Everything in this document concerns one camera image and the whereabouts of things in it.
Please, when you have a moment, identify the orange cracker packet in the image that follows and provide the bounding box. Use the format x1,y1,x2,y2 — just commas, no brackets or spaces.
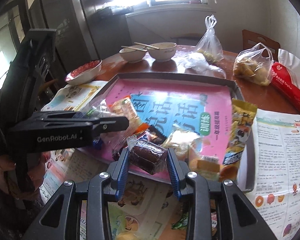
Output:
109,96,149,138

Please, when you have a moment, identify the small yellow cake packet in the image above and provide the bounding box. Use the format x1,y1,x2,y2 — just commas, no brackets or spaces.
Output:
189,153,220,181

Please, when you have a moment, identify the Snickers bar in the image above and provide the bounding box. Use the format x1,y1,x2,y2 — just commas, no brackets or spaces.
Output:
137,125,167,145

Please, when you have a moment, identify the dark brown cake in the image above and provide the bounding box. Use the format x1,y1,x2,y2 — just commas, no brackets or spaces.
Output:
127,135,168,175

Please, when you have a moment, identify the clear pastry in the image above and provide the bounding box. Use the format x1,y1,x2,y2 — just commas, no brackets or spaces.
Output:
161,128,201,160

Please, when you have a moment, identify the yellow cartoon snack packet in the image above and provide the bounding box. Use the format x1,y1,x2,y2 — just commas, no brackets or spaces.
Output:
219,98,257,181

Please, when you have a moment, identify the plastic bag of fried snacks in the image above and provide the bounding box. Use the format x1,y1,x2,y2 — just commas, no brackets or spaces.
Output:
233,43,274,86

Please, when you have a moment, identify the person's left hand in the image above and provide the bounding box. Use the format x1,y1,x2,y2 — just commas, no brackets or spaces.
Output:
0,151,51,201

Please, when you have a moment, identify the red rimmed bowl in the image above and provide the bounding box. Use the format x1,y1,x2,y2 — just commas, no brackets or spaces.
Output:
65,60,102,86

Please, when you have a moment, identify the round cookie clear wrapper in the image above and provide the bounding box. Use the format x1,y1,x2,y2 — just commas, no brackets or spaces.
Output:
82,99,127,160

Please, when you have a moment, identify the right newspaper sheet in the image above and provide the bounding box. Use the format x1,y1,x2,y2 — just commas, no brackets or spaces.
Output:
246,109,300,239

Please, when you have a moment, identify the green wrapped snack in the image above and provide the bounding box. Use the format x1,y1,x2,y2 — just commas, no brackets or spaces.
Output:
171,212,189,230

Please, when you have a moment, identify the black refrigerator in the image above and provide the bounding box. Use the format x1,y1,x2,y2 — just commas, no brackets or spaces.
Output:
27,0,136,81

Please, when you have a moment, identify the left white bowl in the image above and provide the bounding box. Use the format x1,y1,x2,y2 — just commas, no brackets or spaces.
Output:
119,48,147,63

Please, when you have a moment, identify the white bowl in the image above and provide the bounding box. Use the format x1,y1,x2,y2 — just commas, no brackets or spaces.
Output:
147,42,177,62
119,48,147,63

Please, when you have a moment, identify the student newspaper sheet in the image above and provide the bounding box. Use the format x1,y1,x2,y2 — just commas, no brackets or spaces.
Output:
38,80,218,240

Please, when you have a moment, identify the wooden chopstick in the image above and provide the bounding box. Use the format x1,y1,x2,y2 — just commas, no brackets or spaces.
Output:
121,46,147,52
134,42,160,49

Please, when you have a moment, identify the grey cardboard box tray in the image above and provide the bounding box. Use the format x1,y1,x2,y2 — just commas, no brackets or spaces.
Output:
75,73,256,193

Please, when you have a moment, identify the pink and blue book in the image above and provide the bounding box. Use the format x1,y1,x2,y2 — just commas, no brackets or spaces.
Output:
88,78,233,168

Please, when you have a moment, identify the right white bowl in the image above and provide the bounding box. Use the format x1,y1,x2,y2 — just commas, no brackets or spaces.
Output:
147,42,177,62

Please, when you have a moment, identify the crumpled white plastic bag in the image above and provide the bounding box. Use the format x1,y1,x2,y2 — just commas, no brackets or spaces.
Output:
182,53,226,79

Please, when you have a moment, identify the red tissue pack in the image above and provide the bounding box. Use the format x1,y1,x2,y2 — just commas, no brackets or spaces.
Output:
271,49,300,112

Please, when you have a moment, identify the tall clear plastic bag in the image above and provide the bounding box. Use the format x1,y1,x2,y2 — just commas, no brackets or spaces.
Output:
194,15,224,64

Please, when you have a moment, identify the wooden chair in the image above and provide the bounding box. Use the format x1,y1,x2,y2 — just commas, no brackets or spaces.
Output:
242,29,281,61

